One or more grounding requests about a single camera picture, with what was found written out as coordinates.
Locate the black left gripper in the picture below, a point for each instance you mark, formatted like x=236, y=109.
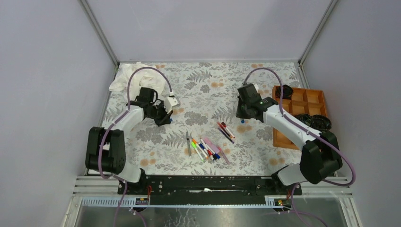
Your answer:
x=165, y=118

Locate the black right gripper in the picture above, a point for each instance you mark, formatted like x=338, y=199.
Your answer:
x=239, y=113

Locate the orange capped marker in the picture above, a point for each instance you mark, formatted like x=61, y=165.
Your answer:
x=200, y=149

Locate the pink highlighter pen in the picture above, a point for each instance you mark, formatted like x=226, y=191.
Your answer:
x=211, y=146

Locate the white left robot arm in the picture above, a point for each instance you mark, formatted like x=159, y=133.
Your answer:
x=106, y=152

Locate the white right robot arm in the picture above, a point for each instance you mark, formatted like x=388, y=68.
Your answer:
x=319, y=156

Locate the grey pen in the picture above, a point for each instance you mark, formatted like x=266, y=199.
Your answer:
x=188, y=141

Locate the orange thin pen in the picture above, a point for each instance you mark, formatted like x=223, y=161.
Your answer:
x=224, y=130

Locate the dark blue pen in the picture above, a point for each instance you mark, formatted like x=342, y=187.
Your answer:
x=226, y=136

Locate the pink thin pen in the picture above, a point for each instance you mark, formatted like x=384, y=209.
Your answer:
x=222, y=154

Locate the green capped marker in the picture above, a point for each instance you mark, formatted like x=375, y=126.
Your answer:
x=197, y=151

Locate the floral table mat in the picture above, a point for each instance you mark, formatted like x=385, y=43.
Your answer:
x=208, y=94

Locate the white crumpled cloth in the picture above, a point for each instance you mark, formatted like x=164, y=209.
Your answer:
x=144, y=78

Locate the wooden compartment tray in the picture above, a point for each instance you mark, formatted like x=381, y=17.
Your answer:
x=302, y=101

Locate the red capped marker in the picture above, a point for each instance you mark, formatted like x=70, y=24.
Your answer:
x=205, y=148

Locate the blue capped marker lower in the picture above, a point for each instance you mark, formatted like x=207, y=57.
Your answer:
x=216, y=156

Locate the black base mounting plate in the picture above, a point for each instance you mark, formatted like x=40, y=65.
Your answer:
x=207, y=190

